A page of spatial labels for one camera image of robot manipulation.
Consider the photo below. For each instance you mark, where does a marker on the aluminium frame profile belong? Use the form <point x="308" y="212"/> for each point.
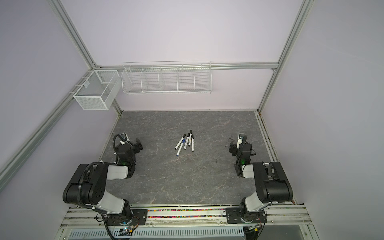
<point x="19" y="158"/>
<point x="193" y="64"/>
<point x="294" y="33"/>

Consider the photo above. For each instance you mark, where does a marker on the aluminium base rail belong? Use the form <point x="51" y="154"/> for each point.
<point x="197" y="216"/>

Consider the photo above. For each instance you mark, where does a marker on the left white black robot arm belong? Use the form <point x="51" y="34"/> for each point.
<point x="87" y="187"/>

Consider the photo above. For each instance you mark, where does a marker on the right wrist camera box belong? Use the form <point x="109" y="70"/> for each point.
<point x="240" y="139"/>

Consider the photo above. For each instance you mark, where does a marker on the white vented cable duct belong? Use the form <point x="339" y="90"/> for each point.
<point x="158" y="233"/>

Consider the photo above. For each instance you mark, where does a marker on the aluminium frame profile left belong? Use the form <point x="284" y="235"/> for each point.
<point x="19" y="158"/>

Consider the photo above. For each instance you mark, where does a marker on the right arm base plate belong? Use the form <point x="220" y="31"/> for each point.
<point x="237" y="216"/>

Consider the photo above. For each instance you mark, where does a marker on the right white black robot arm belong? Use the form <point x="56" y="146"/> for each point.
<point x="271" y="183"/>

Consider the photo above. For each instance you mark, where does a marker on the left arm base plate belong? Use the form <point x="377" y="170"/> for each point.
<point x="136" y="217"/>

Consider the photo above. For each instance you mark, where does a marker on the aluminium frame profile back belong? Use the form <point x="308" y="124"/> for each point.
<point x="193" y="64"/>

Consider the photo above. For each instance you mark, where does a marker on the white marker pen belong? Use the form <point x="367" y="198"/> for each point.
<point x="190" y="139"/>
<point x="186" y="143"/>
<point x="180" y="141"/>
<point x="192" y="143"/>

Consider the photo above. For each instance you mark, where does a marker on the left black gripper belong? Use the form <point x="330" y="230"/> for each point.
<point x="136" y="148"/>

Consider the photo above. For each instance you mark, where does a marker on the white mesh square basket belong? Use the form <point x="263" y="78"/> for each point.
<point x="99" y="90"/>

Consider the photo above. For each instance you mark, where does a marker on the aluminium frame profile right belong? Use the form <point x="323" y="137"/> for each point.
<point x="294" y="33"/>

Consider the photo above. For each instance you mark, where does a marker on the white wire long basket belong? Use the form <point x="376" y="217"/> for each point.
<point x="172" y="81"/>

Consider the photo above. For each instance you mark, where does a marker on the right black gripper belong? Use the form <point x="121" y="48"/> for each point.
<point x="250" y="146"/>

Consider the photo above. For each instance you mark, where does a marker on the blue capped whiteboard marker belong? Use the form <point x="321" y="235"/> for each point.
<point x="180" y="147"/>

